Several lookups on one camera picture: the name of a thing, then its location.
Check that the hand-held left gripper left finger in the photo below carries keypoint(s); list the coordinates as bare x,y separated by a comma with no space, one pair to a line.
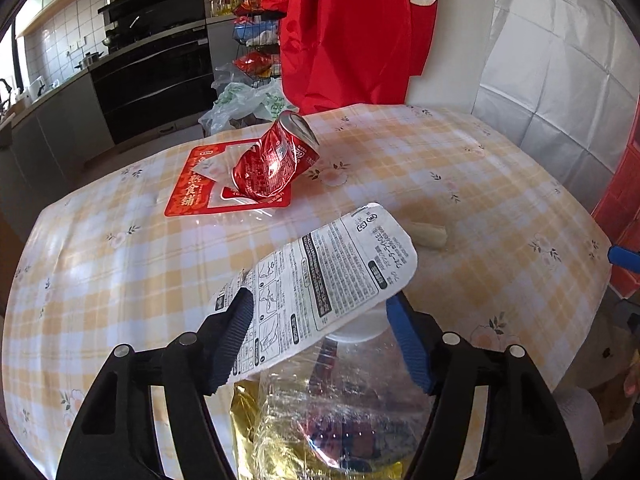
232,340

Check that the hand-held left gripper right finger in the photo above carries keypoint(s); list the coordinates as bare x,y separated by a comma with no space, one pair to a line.
412,345

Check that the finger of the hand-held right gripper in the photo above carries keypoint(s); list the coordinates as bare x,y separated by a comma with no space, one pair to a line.
626,256

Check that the clear plastic container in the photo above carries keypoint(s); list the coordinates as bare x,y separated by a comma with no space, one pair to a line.
350,390

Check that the white printed film lid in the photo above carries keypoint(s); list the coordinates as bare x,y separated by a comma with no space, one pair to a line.
325,270

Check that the red food pouch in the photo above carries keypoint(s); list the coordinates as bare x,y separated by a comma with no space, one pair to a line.
187,195

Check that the crushed red drink can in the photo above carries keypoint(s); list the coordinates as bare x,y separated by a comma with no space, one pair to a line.
270,165

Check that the red plastic stool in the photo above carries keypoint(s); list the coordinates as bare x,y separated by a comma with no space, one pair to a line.
625,220

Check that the gold foil wrapper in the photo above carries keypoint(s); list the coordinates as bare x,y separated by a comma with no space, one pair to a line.
245,425

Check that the beige food scrap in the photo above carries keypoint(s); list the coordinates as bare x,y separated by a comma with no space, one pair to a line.
430,236

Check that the white green shopping bags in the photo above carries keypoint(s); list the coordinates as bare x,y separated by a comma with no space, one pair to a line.
245,105

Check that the black stove oven unit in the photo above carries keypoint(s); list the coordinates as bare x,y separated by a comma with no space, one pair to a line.
160,85

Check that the grey lower cabinets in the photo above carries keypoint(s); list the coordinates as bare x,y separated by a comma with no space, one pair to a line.
55,130

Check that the red snack bag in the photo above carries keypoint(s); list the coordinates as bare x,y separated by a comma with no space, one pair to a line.
255,64

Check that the blue bowl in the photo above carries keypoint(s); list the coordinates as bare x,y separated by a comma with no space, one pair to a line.
247,31

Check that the lidded steel pot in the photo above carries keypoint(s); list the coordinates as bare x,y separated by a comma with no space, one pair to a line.
89,61

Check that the red hanging apron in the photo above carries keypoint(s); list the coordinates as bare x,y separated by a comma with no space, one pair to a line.
340,35

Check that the curved kitchen faucet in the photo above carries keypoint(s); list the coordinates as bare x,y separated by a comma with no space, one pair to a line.
5,91

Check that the black range hood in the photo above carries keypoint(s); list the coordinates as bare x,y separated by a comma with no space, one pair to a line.
155,0

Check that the white creased wall sheet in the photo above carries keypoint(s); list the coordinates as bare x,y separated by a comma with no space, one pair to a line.
550,50

